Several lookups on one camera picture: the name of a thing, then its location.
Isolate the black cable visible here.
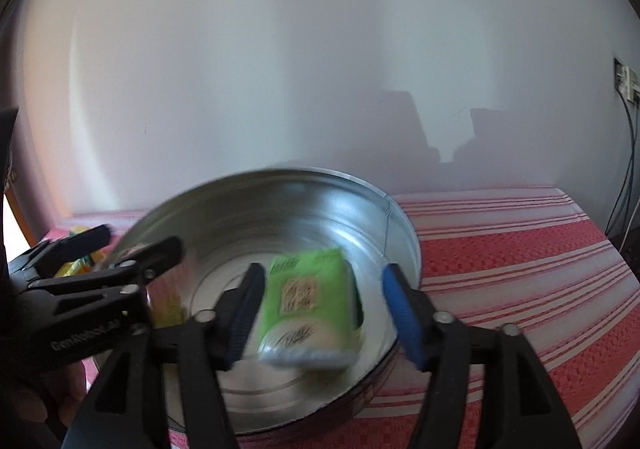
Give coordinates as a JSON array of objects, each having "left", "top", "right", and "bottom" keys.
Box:
[{"left": 606, "top": 90, "right": 640, "bottom": 250}]

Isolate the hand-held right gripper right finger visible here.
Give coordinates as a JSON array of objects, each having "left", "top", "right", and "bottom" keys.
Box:
[{"left": 382, "top": 263, "right": 583, "bottom": 449}]

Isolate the person's left hand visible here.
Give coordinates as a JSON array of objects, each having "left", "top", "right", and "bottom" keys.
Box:
[{"left": 10, "top": 356, "right": 93, "bottom": 432}]

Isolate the white wall outlet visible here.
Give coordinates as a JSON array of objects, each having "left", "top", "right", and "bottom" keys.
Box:
[{"left": 614, "top": 56, "right": 640, "bottom": 106}]

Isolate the red white striped tablecloth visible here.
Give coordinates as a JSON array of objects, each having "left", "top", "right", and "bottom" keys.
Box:
[{"left": 45, "top": 186, "right": 640, "bottom": 449}]

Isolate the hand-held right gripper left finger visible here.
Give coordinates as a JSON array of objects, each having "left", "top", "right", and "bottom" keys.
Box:
[{"left": 60, "top": 263, "right": 267, "bottom": 449}]

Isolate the round metal tin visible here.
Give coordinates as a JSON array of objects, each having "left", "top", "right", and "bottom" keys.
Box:
[{"left": 95, "top": 168, "right": 422, "bottom": 436}]

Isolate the green tissue pack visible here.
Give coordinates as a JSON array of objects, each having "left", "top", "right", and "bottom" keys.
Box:
[{"left": 256, "top": 248, "right": 366, "bottom": 370}]

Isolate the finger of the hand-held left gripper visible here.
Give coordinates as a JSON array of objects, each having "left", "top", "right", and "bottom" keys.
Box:
[
  {"left": 30, "top": 236, "right": 185, "bottom": 297},
  {"left": 12, "top": 224, "right": 112, "bottom": 281}
]

